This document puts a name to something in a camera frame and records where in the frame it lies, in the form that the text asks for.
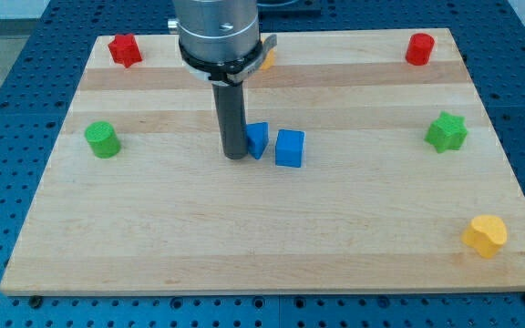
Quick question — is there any yellow block behind arm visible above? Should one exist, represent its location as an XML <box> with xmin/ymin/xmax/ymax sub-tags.
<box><xmin>259</xmin><ymin>35</ymin><xmax>276</xmax><ymax>70</ymax></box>

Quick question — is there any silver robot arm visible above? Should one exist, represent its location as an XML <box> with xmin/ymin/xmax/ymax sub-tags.
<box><xmin>168</xmin><ymin>0</ymin><xmax>277</xmax><ymax>87</ymax></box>

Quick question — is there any blue triangular block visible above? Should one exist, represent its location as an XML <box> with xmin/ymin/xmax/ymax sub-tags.
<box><xmin>246</xmin><ymin>122</ymin><xmax>269</xmax><ymax>159</ymax></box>

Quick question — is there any blue cube block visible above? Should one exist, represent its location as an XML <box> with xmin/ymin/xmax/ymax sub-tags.
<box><xmin>275</xmin><ymin>129</ymin><xmax>304</xmax><ymax>168</ymax></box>

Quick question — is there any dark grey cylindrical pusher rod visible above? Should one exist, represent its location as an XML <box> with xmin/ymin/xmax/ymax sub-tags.
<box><xmin>212</xmin><ymin>84</ymin><xmax>248</xmax><ymax>159</ymax></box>

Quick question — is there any wooden board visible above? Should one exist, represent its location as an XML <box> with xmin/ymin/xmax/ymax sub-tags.
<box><xmin>0</xmin><ymin>28</ymin><xmax>525</xmax><ymax>296</ymax></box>

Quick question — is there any green cylinder block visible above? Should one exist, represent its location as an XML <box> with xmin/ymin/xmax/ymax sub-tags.
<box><xmin>85</xmin><ymin>121</ymin><xmax>121</xmax><ymax>159</ymax></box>

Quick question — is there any red star block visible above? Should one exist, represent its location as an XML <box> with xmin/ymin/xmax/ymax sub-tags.
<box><xmin>108</xmin><ymin>34</ymin><xmax>143</xmax><ymax>68</ymax></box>

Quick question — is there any green star block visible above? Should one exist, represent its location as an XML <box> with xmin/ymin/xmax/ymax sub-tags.
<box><xmin>424</xmin><ymin>111</ymin><xmax>468</xmax><ymax>153</ymax></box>

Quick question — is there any red cylinder block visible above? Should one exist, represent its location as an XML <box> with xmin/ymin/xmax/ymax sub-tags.
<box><xmin>405</xmin><ymin>33</ymin><xmax>435</xmax><ymax>66</ymax></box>

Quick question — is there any yellow heart block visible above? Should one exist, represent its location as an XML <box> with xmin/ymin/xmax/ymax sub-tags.
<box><xmin>460</xmin><ymin>214</ymin><xmax>509</xmax><ymax>259</ymax></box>

